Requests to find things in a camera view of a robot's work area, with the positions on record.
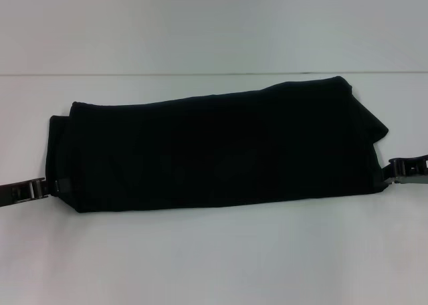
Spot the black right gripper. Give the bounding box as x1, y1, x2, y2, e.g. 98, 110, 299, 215
374, 154, 428, 187

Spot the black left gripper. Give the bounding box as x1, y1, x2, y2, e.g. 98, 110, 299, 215
0, 177, 73, 209

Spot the black shirt with FREE print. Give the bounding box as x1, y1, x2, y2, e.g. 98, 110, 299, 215
46, 76, 391, 215

